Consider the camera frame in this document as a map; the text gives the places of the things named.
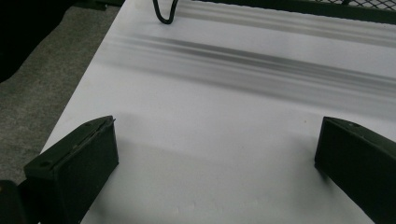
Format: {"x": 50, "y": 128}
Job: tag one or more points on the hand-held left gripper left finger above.
{"x": 74, "y": 168}

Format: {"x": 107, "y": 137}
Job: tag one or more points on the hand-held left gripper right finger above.
{"x": 358, "y": 161}

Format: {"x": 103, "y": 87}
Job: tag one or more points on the white table cover sheet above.
{"x": 202, "y": 130}

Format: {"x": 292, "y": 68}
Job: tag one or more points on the black curtain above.
{"x": 25, "y": 31}

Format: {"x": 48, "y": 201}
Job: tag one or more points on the black stand base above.
{"x": 99, "y": 3}

